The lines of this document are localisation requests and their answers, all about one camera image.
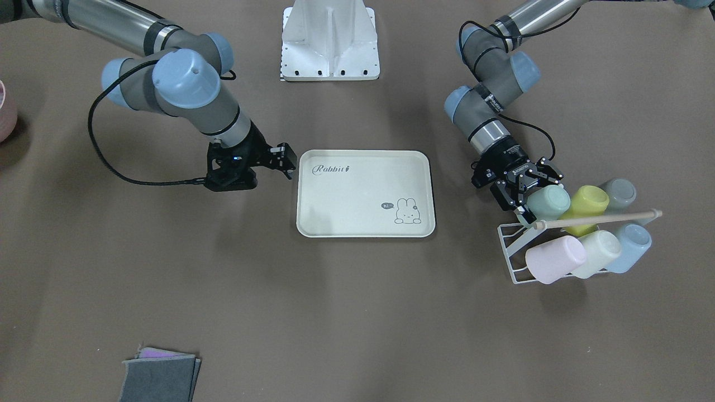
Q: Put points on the cream rabbit tray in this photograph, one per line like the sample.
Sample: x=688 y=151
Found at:
x=365 y=194

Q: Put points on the wooden rack handle rod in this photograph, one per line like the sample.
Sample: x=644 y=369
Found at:
x=648 y=215

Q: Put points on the light blue cup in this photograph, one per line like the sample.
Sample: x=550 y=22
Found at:
x=635 y=241

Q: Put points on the grey folded cloth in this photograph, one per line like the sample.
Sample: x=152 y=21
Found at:
x=160 y=379

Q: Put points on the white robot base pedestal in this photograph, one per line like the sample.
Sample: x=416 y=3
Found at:
x=329 y=41

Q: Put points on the yellow cup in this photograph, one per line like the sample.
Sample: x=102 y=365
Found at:
x=588 y=201

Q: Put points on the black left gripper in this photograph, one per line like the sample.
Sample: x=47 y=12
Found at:
x=507 y=157

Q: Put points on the pink cup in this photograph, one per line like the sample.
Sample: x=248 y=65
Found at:
x=552 y=260

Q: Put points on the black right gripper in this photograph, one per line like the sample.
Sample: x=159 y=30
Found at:
x=258 y=148

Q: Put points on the grey cup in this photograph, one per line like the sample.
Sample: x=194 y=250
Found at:
x=621 y=193

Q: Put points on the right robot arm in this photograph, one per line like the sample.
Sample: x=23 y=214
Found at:
x=175 y=73

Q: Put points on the cream white cup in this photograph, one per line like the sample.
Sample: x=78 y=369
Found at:
x=602 y=248

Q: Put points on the mint green cup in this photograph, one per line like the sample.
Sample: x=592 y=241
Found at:
x=548 y=203

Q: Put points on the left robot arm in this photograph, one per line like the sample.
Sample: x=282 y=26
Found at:
x=503 y=74

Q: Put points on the white wire cup rack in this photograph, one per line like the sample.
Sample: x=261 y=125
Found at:
x=515 y=240

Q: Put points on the pink folded cloth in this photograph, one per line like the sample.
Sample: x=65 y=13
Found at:
x=149 y=352

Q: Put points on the pink ice bowl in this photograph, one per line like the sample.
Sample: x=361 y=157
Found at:
x=9 y=113

